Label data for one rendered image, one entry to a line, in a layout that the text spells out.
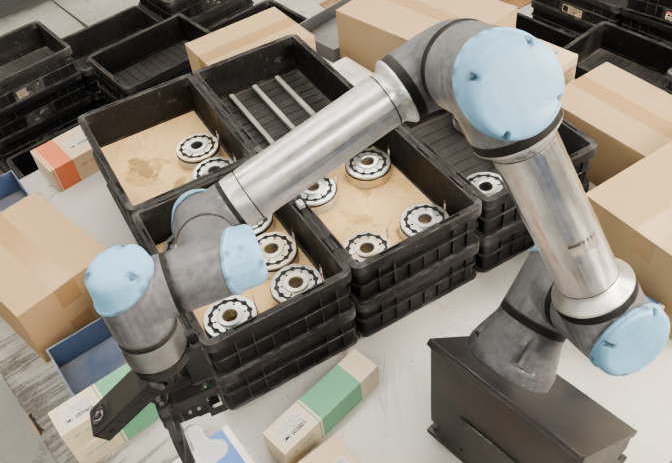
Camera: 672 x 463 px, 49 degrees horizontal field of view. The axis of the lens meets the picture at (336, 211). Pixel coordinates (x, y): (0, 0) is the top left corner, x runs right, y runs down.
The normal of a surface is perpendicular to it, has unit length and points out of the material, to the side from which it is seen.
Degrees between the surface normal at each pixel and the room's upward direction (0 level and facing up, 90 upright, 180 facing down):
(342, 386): 0
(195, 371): 85
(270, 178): 46
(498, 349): 29
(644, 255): 90
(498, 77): 63
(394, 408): 0
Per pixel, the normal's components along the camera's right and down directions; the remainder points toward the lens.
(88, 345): 0.61, 0.52
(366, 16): -0.09, -0.71
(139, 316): 0.36, 0.52
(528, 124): 0.22, 0.25
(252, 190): 0.04, 0.01
